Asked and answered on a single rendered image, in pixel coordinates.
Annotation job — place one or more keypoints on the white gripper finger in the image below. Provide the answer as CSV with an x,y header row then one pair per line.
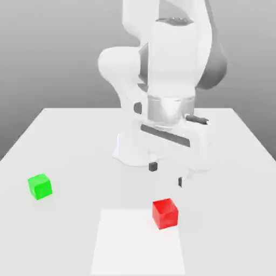
x,y
180,181
153,166

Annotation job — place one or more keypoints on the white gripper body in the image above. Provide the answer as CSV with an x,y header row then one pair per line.
x,y
194,151

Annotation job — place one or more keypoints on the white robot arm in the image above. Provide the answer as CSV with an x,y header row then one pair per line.
x,y
172,60

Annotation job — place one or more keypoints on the small red cube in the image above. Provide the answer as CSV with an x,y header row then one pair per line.
x,y
165,214

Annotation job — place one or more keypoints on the small green cube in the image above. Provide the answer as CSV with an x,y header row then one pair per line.
x,y
40,187

